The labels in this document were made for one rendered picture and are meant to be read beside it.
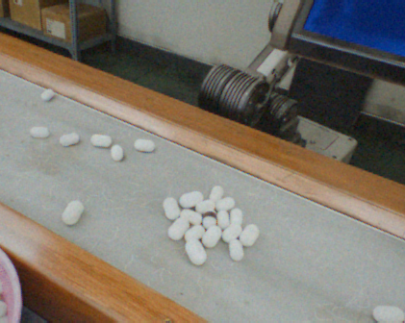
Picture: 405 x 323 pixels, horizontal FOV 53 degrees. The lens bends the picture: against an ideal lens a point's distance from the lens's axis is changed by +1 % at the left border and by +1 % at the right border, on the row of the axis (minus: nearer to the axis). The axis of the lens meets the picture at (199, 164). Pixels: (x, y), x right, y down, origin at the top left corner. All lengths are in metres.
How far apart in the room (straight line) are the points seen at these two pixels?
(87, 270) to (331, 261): 0.32
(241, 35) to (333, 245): 2.21
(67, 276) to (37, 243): 0.06
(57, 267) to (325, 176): 0.44
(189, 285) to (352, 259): 0.24
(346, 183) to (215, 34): 2.19
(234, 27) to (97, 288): 2.39
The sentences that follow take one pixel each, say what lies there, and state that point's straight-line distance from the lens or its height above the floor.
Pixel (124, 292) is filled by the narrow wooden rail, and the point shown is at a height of 0.76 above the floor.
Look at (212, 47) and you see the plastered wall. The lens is 2.83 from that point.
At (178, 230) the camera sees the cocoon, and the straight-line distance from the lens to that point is 0.55.
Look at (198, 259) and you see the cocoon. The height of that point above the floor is 0.76.
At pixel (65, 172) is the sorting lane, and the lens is 0.67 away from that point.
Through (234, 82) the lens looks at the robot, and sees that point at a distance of 0.93.
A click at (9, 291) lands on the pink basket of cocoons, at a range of 0.51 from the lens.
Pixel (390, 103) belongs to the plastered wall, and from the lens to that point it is 2.64.
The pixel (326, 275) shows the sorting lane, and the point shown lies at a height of 0.74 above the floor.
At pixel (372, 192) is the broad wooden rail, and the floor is 0.76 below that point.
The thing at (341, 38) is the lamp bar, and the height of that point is 1.06.
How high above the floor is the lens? 1.14
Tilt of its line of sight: 35 degrees down
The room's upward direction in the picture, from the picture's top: 9 degrees clockwise
